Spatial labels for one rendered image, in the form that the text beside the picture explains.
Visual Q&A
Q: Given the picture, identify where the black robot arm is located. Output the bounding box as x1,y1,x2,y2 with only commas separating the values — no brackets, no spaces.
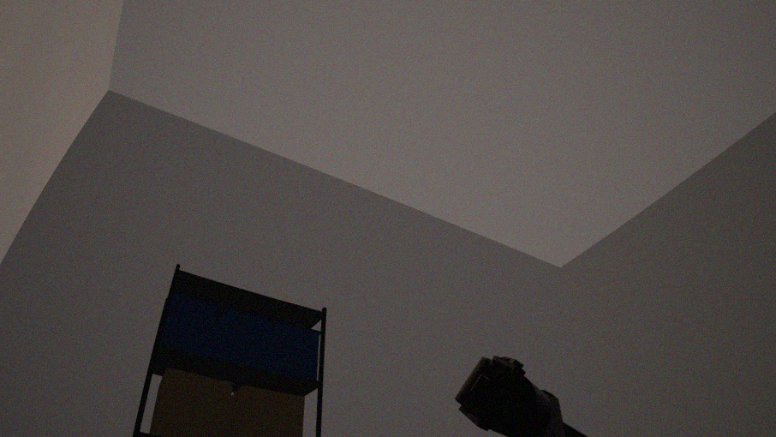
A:
455,356,589,437

